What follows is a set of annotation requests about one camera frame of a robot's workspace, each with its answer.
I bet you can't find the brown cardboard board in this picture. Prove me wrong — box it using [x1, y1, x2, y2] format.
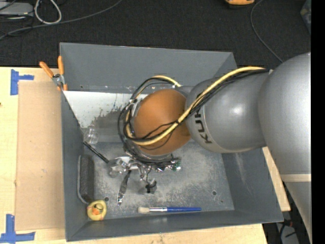
[14, 81, 67, 231]

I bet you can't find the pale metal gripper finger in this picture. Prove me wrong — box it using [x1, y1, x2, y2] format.
[108, 159, 127, 178]
[117, 170, 132, 206]

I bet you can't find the blue paintbrush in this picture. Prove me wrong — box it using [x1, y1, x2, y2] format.
[137, 206, 202, 215]

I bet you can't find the grey metal bin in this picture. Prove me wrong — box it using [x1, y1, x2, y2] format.
[59, 42, 285, 242]

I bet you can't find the thin black stick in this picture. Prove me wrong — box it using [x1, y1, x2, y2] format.
[83, 141, 110, 164]

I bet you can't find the clear plastic cup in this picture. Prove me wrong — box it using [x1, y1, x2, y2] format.
[84, 126, 100, 145]

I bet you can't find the dark grey flat block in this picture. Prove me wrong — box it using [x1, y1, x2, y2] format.
[77, 154, 95, 204]

